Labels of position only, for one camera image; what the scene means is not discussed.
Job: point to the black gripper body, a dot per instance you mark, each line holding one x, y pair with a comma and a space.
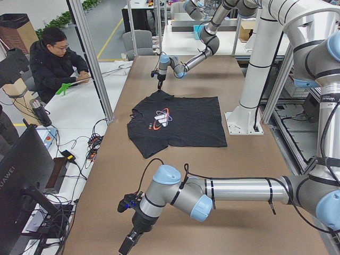
142, 220
161, 77

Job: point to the black printed t-shirt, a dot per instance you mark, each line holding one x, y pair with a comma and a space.
161, 120

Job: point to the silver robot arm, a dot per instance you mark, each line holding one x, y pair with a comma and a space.
317, 192
207, 35

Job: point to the grey office chair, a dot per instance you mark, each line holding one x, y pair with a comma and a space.
143, 43

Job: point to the power strip with plugs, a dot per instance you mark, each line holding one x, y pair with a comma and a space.
94, 143

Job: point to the green tablet stand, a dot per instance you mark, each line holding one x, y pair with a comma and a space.
62, 90

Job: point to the black power adapter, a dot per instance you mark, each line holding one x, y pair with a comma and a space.
70, 157

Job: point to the seated man black jacket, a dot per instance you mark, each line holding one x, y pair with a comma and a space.
52, 64

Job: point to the black thermos bottle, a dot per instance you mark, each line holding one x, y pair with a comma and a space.
40, 113

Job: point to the teach pendant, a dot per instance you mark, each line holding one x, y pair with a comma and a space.
47, 134

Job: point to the black Huawei monitor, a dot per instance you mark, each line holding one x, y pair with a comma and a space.
25, 171

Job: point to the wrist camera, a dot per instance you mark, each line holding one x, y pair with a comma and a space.
153, 73
130, 200

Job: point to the aluminium frame post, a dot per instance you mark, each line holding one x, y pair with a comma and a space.
82, 30

